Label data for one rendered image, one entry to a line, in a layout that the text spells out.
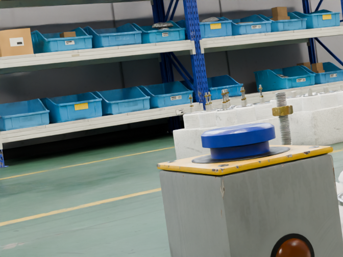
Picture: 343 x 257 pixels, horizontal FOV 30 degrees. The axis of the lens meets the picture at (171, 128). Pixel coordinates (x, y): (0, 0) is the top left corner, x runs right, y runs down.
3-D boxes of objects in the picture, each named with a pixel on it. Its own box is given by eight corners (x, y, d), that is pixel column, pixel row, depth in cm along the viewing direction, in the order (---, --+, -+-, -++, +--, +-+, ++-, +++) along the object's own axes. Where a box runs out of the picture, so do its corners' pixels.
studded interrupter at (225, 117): (244, 147, 290) (236, 88, 289) (235, 150, 282) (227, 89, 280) (225, 149, 295) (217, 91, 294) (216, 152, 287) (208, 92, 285)
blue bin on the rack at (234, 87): (180, 103, 594) (177, 81, 593) (214, 99, 613) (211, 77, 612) (211, 100, 551) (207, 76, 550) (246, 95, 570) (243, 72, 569)
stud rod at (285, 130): (293, 172, 59) (283, 92, 59) (283, 173, 60) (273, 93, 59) (297, 171, 60) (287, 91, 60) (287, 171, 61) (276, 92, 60)
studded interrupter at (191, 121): (210, 149, 304) (202, 93, 302) (190, 152, 302) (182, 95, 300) (204, 148, 313) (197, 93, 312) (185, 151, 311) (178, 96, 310)
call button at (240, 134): (293, 158, 34) (289, 120, 34) (229, 172, 32) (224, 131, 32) (251, 156, 37) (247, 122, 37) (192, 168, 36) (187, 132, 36)
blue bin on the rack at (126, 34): (79, 55, 546) (76, 30, 545) (120, 51, 564) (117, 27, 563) (101, 47, 502) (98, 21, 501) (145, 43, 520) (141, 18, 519)
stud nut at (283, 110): (288, 114, 58) (287, 105, 58) (270, 117, 59) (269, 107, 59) (295, 113, 60) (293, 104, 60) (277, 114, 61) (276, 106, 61)
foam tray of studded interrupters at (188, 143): (292, 153, 301) (287, 115, 300) (231, 168, 278) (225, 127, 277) (236, 154, 333) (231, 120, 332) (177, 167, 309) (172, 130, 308)
